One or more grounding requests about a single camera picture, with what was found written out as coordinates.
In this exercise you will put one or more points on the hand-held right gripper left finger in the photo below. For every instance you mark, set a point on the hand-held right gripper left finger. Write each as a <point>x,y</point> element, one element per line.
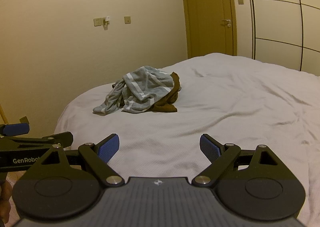
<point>108,148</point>

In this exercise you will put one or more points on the wall socket plate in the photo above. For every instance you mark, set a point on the wall socket plate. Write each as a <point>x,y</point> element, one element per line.
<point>97,22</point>
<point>127,19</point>

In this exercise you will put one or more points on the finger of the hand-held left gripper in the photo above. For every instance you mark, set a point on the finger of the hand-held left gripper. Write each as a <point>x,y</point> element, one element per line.
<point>37,141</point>
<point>16,128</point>

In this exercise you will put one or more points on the wooden door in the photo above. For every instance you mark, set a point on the wooden door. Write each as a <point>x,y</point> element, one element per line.
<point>210,11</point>

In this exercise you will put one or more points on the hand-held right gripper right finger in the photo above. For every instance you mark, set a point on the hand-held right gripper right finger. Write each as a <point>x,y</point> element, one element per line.
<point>210,148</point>

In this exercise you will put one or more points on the white bed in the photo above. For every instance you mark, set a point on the white bed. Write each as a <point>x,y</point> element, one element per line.
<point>225,106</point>

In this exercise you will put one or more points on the low wall socket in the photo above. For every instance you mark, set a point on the low wall socket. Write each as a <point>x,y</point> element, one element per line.
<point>24,119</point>

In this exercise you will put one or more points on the white panelled wardrobe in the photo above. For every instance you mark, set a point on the white panelled wardrobe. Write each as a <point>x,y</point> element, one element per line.
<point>280,21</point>

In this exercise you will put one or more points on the wooden bedside furniture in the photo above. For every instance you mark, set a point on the wooden bedside furniture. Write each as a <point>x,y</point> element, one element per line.
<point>2,115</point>

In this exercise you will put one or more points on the grey white-striped shirt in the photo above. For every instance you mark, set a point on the grey white-striped shirt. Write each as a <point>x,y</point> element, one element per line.
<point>140,86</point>

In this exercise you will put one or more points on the brown garment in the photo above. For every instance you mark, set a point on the brown garment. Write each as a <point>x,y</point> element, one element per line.
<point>170,101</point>

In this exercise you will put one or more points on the person's left hand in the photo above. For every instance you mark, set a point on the person's left hand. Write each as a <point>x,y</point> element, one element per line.
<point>5,199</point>

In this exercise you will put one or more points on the white plug adapter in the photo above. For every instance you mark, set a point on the white plug adapter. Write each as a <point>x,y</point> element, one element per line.
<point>107,19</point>

